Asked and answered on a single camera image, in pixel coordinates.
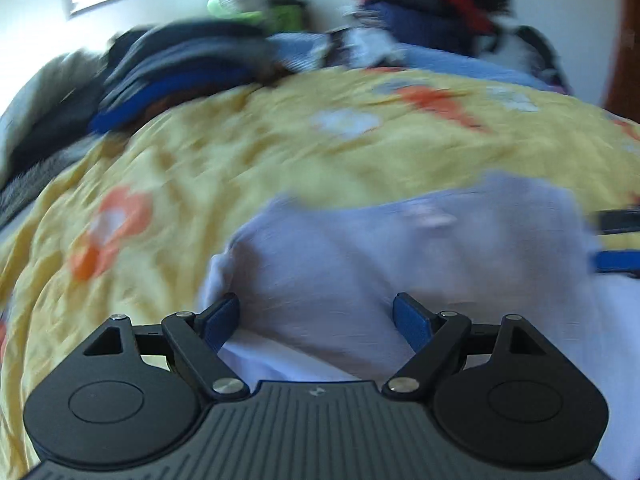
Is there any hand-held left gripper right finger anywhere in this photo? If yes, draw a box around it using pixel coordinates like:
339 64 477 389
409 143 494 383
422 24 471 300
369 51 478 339
382 291 556 403

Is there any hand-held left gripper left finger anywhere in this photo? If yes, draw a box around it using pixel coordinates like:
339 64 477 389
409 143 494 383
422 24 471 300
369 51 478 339
82 292 250 402

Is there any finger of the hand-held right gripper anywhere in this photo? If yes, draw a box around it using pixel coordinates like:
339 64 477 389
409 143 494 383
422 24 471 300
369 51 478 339
585 208 640 235
590 247 640 278

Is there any light purple sweater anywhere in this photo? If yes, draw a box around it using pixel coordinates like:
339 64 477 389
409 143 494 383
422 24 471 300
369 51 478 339
197 170 640 461

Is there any stack of dark folded clothes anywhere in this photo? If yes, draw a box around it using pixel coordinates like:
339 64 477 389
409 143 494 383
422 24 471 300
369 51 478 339
90 20 286 136

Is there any yellow printed quilt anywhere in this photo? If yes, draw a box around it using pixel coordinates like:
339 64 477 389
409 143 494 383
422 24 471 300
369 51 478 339
0 67 640 480

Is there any brown wooden door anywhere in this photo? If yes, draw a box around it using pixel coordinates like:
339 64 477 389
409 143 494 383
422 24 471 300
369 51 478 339
602 0 640 126

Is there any blue blanket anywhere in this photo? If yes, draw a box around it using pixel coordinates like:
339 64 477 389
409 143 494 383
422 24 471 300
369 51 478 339
270 32 556 93

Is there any zebra striped cloth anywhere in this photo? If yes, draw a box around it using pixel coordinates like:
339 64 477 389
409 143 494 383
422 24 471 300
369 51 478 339
0 160 66 221

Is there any black cloth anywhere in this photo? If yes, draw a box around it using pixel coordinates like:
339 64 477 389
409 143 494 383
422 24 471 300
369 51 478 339
10 90 101 171

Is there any crumpled white cloth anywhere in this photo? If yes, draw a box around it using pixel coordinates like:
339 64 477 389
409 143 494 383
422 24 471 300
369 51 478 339
345 27 401 66

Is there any navy jacket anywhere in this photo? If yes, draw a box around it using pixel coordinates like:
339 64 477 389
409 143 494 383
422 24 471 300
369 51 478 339
360 0 476 56

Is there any green plastic chair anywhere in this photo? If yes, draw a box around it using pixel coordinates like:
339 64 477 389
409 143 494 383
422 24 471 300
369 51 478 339
207 0 306 28

